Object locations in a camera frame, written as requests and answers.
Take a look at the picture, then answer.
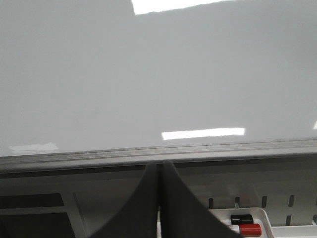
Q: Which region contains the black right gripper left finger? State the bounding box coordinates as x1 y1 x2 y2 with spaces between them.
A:
91 164 159 238

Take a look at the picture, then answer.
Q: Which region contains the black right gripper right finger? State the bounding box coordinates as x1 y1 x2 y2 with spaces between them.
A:
159 162 241 238

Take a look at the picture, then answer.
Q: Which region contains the black capped marker in tray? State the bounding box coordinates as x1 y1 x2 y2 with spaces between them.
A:
220 214 254 225

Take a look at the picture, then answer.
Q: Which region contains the red capped marker in tray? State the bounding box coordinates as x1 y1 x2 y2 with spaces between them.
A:
228 224 262 237

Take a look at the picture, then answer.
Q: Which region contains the white plastic marker tray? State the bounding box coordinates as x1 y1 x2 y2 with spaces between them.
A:
209 208 317 238

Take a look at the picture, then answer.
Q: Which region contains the white pegboard cabinet frame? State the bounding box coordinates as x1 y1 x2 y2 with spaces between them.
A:
0 161 317 238

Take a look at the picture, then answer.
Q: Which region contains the white whiteboard with aluminium frame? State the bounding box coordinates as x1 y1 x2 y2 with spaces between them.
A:
0 0 317 174

